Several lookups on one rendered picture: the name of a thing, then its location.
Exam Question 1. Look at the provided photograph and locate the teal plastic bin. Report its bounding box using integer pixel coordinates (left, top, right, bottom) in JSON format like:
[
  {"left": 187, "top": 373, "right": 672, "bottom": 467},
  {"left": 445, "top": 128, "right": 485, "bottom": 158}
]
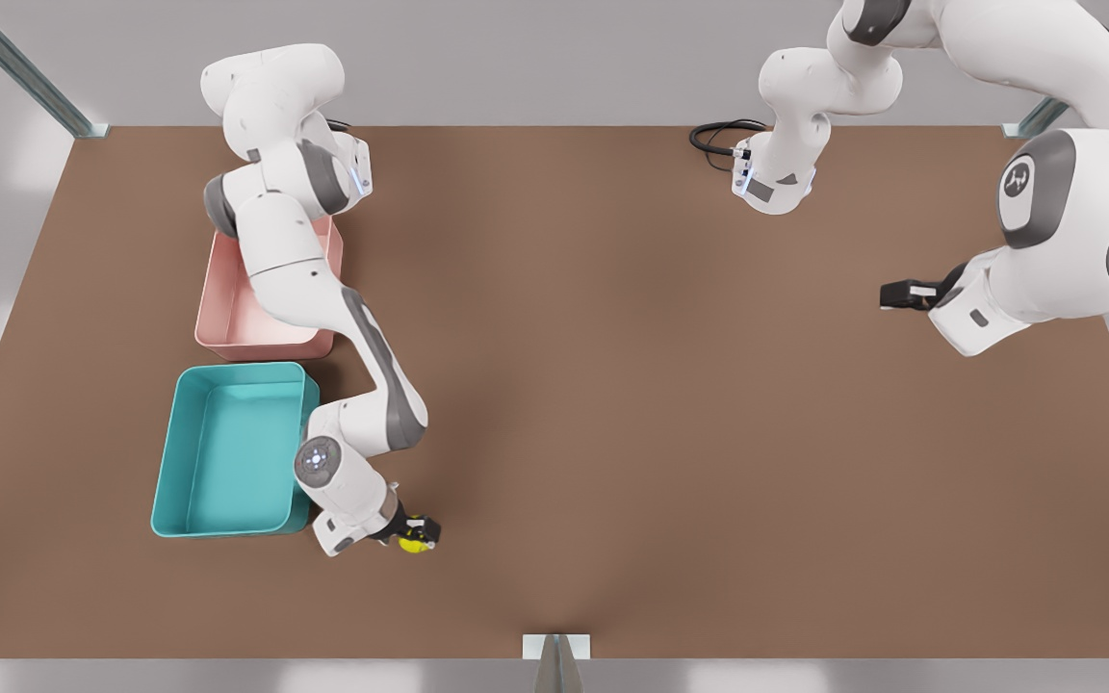
[{"left": 150, "top": 362, "right": 321, "bottom": 539}]

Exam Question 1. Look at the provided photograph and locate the pink plastic bin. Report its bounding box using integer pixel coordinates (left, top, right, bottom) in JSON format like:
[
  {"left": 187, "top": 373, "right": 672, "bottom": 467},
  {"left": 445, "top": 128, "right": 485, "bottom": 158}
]
[{"left": 194, "top": 215, "right": 345, "bottom": 362}]

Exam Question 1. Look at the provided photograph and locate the silver frame post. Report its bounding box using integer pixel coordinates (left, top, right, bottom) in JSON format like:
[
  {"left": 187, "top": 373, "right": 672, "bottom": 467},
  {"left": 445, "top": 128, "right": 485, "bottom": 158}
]
[
  {"left": 1002, "top": 0, "right": 1109, "bottom": 139},
  {"left": 523, "top": 633, "right": 591, "bottom": 693},
  {"left": 0, "top": 0, "right": 110, "bottom": 139}
]

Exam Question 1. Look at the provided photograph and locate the black cable loop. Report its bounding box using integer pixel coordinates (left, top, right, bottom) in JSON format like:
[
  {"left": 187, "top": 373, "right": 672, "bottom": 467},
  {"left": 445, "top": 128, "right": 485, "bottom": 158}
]
[{"left": 688, "top": 119, "right": 769, "bottom": 173}]

